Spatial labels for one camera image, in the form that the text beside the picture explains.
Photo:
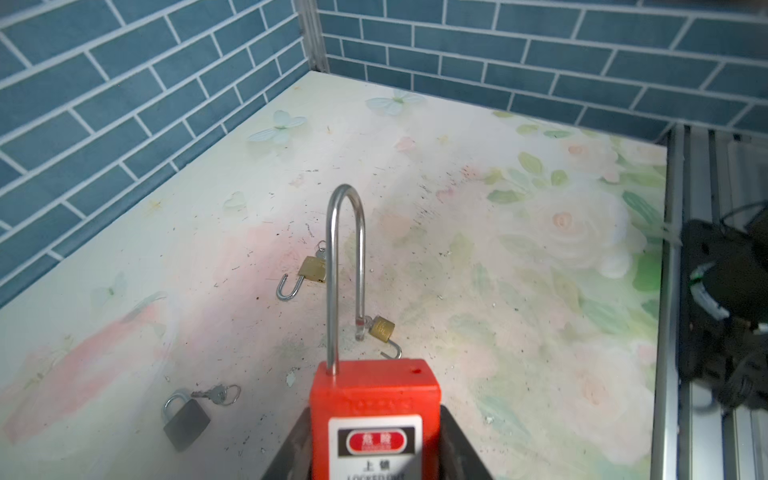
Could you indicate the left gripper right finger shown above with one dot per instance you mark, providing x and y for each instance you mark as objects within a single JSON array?
[{"x": 458, "y": 460}]

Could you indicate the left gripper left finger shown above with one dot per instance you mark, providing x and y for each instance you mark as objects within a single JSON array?
[{"x": 293, "y": 459}]

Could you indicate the red safety padlock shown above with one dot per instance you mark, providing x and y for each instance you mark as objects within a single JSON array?
[{"x": 370, "y": 419}]

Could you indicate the key of black padlock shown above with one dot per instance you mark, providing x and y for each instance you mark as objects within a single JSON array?
[{"x": 222, "y": 395}]

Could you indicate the black padlock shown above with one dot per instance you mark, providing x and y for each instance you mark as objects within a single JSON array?
[{"x": 184, "y": 420}]

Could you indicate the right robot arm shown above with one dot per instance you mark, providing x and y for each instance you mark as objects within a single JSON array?
[{"x": 723, "y": 330}]

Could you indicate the small brass padlock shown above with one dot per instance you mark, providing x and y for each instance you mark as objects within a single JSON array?
[{"x": 382, "y": 330}]

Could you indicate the brass padlock open shackle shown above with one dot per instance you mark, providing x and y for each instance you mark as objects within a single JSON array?
[{"x": 313, "y": 269}]

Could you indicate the aluminium rail base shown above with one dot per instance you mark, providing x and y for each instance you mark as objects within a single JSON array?
[{"x": 710, "y": 407}]

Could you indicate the left corner aluminium post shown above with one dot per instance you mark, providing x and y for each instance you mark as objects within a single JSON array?
[{"x": 312, "y": 37}]

